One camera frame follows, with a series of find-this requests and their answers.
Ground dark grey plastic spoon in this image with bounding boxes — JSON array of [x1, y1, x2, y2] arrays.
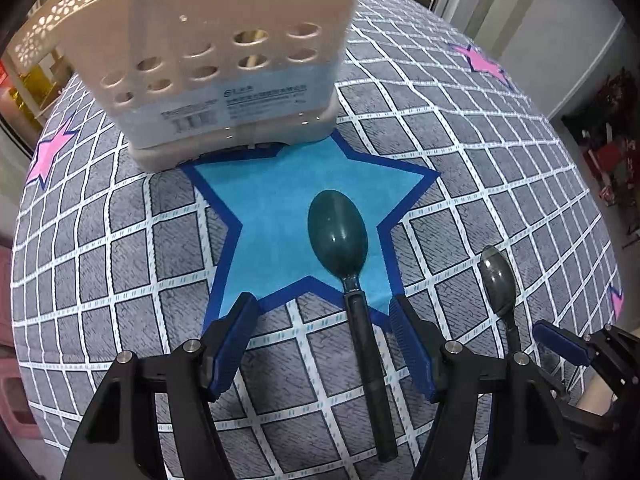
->
[[477, 245, 566, 401]]

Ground dark green plastic spoon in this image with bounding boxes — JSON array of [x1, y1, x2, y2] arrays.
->
[[307, 190, 398, 463]]

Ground right hand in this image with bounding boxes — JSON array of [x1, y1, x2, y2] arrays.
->
[[577, 375, 616, 415]]

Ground pink plastic stool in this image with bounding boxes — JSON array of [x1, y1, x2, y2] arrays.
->
[[0, 247, 42, 440]]

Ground grey checked tablecloth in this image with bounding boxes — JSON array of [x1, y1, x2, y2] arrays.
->
[[11, 0, 622, 479]]

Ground beige utensil holder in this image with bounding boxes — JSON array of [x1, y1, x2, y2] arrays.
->
[[54, 0, 356, 172]]

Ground beige perforated storage cart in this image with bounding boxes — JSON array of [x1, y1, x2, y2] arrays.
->
[[6, 0, 90, 74]]

